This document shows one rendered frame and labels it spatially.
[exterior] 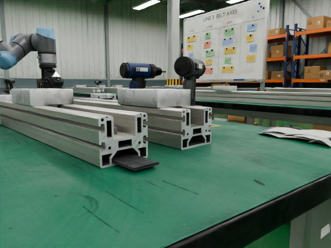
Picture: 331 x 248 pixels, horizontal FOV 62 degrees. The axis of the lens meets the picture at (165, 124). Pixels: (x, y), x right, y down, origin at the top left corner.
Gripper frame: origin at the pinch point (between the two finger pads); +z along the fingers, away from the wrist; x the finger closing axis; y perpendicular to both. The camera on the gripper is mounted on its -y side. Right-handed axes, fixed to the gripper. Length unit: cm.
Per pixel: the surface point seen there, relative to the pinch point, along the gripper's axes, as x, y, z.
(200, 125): -2, -83, -2
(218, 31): -280, 119, -85
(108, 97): -17.7, -17.9, -5.9
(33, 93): 24, -52, -9
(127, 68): -13.7, -38.5, -17.0
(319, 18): -966, 228, -225
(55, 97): 18, -52, -8
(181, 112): 5, -84, -5
